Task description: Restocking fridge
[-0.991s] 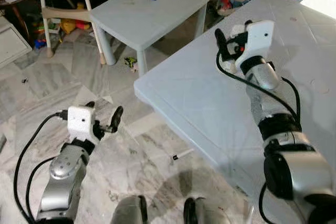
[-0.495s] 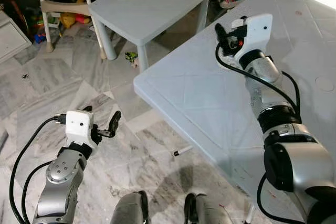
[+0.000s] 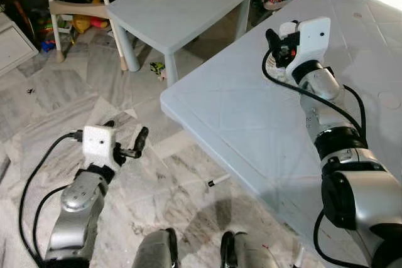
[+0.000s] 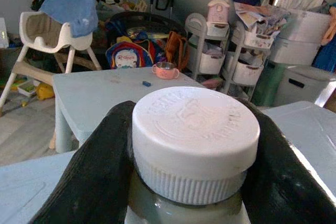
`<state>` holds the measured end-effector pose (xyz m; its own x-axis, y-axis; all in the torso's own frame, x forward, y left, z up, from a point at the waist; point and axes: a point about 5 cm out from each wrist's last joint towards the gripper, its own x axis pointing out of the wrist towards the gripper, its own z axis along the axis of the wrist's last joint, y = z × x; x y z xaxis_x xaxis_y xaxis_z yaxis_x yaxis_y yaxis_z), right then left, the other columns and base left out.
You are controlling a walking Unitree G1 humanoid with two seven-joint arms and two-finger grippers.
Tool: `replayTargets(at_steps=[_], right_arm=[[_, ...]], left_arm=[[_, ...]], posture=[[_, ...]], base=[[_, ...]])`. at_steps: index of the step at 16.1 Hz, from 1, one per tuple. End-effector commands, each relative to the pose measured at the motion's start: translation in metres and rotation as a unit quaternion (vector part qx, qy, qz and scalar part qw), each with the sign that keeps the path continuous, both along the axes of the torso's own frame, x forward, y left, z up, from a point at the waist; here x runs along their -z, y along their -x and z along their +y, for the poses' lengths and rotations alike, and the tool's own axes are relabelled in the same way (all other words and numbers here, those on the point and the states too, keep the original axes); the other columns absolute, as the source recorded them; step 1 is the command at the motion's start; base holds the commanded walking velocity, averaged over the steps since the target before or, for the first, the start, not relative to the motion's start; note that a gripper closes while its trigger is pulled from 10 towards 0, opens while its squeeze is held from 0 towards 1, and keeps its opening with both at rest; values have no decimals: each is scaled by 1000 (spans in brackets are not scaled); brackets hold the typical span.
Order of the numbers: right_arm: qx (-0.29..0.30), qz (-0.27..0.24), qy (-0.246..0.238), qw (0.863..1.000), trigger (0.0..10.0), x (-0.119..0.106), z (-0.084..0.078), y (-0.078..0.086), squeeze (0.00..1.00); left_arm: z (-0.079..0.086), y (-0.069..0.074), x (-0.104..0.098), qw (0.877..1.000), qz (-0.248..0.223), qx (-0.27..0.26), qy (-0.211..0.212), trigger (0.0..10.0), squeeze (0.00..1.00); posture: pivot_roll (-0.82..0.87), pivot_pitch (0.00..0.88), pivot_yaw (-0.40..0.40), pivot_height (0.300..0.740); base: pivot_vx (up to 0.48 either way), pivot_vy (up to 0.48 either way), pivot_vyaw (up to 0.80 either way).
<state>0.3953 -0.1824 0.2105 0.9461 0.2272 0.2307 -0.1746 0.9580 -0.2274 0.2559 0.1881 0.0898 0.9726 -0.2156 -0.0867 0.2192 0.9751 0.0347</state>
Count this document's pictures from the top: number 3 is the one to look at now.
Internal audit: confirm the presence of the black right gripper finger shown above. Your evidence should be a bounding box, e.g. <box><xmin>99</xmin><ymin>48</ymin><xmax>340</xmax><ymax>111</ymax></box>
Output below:
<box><xmin>264</xmin><ymin>28</ymin><xmax>283</xmax><ymax>55</ymax></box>

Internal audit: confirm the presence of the small green toy car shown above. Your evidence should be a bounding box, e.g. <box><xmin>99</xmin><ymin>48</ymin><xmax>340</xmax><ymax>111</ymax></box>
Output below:
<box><xmin>149</xmin><ymin>61</ymin><xmax>166</xmax><ymax>75</ymax></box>

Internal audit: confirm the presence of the white marker pen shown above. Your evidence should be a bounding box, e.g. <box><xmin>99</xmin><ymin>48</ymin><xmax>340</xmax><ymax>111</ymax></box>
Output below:
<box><xmin>207</xmin><ymin>175</ymin><xmax>231</xmax><ymax>188</ymax></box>

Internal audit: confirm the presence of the large pale blue plastic table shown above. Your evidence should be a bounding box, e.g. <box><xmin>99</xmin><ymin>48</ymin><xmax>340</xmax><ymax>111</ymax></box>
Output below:
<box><xmin>160</xmin><ymin>0</ymin><xmax>402</xmax><ymax>253</ymax></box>

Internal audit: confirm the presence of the small pale blue plastic table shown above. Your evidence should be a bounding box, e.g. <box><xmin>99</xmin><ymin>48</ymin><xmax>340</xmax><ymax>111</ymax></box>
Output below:
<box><xmin>106</xmin><ymin>0</ymin><xmax>256</xmax><ymax>88</ymax></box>

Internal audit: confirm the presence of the silver left robot leg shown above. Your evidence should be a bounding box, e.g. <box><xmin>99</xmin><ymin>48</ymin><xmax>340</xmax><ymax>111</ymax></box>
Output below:
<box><xmin>131</xmin><ymin>228</ymin><xmax>180</xmax><ymax>268</ymax></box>

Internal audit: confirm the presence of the silver robot leg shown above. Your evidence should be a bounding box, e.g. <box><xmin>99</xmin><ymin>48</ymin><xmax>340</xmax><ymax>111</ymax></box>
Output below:
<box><xmin>219</xmin><ymin>230</ymin><xmax>281</xmax><ymax>268</ymax></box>
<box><xmin>131</xmin><ymin>228</ymin><xmax>180</xmax><ymax>268</ymax></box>

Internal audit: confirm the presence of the white high chair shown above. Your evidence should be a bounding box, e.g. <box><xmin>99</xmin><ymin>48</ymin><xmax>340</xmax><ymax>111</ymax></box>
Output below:
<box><xmin>36</xmin><ymin>0</ymin><xmax>128</xmax><ymax>72</ymax></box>

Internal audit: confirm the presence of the white storage box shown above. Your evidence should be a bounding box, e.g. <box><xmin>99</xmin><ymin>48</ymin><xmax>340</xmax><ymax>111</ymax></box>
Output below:
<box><xmin>0</xmin><ymin>13</ymin><xmax>39</xmax><ymax>78</ymax></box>

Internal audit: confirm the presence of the silver right robot leg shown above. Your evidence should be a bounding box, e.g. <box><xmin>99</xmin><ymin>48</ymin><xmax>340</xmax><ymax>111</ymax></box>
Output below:
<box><xmin>219</xmin><ymin>230</ymin><xmax>281</xmax><ymax>268</ymax></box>

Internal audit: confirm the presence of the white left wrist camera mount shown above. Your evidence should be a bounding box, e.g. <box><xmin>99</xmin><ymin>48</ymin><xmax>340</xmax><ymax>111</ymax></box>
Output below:
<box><xmin>82</xmin><ymin>126</ymin><xmax>117</xmax><ymax>169</ymax></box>

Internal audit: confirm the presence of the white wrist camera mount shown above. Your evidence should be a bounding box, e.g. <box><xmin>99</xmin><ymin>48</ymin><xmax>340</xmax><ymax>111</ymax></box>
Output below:
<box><xmin>279</xmin><ymin>17</ymin><xmax>332</xmax><ymax>69</ymax></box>
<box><xmin>82</xmin><ymin>126</ymin><xmax>117</xmax><ymax>169</ymax></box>

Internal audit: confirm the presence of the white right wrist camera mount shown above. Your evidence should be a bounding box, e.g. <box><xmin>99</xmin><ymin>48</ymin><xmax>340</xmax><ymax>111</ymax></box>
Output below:
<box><xmin>279</xmin><ymin>17</ymin><xmax>332</xmax><ymax>69</ymax></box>

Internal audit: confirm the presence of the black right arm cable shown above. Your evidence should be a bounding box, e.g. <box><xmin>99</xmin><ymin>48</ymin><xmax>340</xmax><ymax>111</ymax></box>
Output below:
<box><xmin>261</xmin><ymin>47</ymin><xmax>368</xmax><ymax>146</ymax></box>

